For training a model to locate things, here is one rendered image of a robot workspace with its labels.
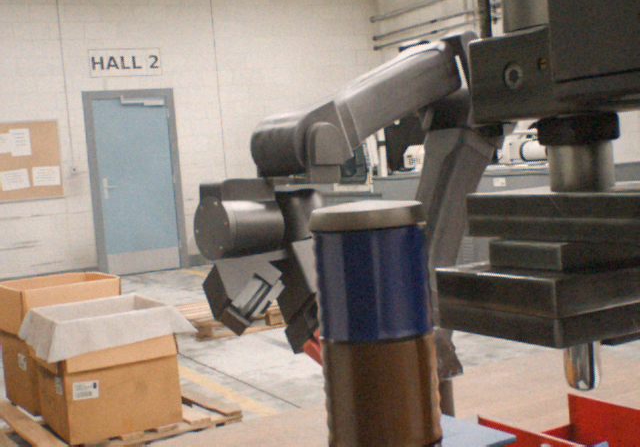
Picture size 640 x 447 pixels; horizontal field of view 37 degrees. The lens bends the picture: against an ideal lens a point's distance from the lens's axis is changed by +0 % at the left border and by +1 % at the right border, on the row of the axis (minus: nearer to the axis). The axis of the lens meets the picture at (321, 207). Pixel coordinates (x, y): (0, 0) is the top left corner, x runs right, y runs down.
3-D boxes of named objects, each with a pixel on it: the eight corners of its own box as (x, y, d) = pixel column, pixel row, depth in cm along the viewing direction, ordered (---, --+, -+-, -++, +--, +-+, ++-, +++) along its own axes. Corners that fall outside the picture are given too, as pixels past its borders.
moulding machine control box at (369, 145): (359, 167, 954) (356, 129, 952) (378, 165, 965) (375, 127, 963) (368, 167, 938) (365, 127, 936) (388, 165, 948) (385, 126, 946)
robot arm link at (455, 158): (400, 363, 94) (482, 69, 102) (354, 356, 99) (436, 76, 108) (440, 381, 97) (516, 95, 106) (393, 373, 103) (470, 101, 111)
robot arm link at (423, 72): (292, 120, 84) (495, 15, 102) (233, 128, 91) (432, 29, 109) (337, 246, 87) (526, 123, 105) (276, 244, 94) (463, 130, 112)
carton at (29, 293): (139, 395, 461) (129, 276, 458) (28, 419, 434) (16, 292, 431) (100, 377, 509) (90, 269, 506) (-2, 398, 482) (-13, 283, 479)
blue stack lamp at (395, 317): (390, 313, 34) (383, 220, 34) (458, 325, 31) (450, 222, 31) (297, 331, 32) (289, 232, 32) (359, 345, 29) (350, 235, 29)
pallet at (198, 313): (287, 303, 815) (286, 286, 814) (348, 315, 727) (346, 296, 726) (152, 325, 757) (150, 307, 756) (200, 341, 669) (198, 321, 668)
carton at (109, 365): (207, 421, 404) (197, 303, 402) (57, 454, 375) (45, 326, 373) (157, 393, 463) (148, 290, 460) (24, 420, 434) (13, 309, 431)
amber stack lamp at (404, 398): (398, 411, 34) (391, 318, 34) (467, 433, 31) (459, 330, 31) (306, 434, 32) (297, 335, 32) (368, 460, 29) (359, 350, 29)
